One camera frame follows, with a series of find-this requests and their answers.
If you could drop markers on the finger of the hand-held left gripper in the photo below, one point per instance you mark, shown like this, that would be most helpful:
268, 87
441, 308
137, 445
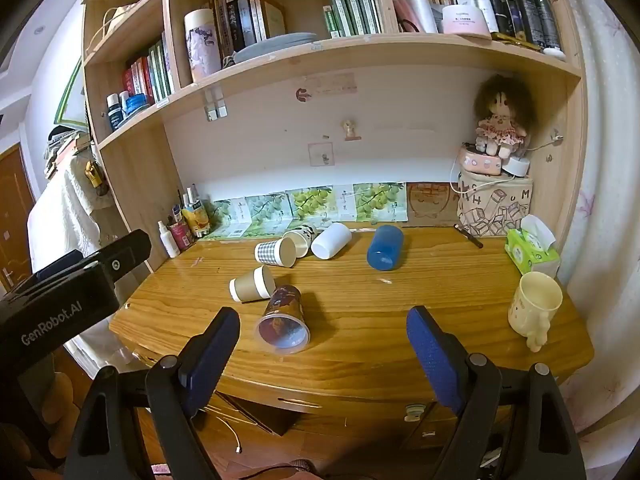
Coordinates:
125, 255

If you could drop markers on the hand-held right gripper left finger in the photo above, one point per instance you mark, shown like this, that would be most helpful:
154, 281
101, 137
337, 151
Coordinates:
209, 360

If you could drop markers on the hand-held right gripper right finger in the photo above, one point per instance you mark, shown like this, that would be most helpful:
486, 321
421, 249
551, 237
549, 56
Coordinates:
434, 360

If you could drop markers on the printed clear plastic cup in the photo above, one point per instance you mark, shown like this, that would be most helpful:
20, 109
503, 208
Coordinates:
283, 320

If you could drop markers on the brown paper cup white rim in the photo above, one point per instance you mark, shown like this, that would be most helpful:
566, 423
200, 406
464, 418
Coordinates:
252, 284

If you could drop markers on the blue plastic cup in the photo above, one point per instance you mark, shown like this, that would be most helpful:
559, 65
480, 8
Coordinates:
385, 246

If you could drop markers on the checked paper cup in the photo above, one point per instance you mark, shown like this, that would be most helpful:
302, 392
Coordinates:
274, 251

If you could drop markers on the black and white paper cup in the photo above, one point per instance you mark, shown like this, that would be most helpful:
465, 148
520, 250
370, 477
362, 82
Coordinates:
302, 240

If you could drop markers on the white plastic cup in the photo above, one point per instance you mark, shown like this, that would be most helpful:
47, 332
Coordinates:
331, 241

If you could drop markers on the white spray bottle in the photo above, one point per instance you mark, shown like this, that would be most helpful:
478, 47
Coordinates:
170, 241

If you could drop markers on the pink pen holder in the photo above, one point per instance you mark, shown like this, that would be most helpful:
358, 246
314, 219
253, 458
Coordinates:
181, 235

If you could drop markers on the white lace cloth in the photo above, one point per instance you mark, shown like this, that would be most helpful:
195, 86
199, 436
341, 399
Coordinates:
60, 225

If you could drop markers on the brown wooden door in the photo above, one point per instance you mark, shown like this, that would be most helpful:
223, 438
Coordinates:
11, 215

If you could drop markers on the cream ceramic mug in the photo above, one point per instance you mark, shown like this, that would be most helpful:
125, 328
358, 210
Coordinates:
532, 307

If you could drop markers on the black pen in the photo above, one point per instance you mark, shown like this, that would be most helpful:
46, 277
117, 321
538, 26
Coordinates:
468, 236

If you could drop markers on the dark ink bottle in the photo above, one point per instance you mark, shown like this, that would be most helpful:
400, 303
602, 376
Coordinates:
114, 112

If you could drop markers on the green tissue pack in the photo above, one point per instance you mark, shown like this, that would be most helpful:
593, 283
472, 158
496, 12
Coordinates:
531, 247

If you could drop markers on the printed cardboard box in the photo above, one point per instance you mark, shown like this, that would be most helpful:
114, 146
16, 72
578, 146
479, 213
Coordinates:
495, 207

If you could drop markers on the row of red and green books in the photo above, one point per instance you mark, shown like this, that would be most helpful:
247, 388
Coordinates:
150, 70

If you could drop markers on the pink spotted case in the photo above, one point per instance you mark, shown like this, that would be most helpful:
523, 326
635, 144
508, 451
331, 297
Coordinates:
481, 161

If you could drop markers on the white round charger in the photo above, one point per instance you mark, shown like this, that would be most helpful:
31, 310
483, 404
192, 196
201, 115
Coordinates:
518, 165

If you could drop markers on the floral thermos bottle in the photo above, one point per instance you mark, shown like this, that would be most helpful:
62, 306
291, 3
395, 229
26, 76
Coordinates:
202, 45

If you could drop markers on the curly-haired rag doll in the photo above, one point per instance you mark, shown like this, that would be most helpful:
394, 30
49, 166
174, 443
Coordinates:
500, 115

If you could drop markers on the grey folded cloth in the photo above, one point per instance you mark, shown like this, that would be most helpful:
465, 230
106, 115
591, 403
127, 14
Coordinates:
275, 46

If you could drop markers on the floral white curtain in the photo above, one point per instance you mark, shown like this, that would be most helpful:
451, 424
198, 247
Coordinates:
607, 160

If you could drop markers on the row of dark books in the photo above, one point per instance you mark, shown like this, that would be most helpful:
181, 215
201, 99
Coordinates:
245, 15

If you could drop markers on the wooden bookshelf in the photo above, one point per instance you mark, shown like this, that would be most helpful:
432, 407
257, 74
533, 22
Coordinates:
350, 55

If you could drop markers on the white cream jar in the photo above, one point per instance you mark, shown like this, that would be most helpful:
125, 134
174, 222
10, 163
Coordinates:
462, 19

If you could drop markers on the row of black bottles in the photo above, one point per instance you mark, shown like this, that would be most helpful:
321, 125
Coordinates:
525, 10

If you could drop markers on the small wall figurine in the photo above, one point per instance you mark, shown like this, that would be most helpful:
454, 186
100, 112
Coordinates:
350, 130

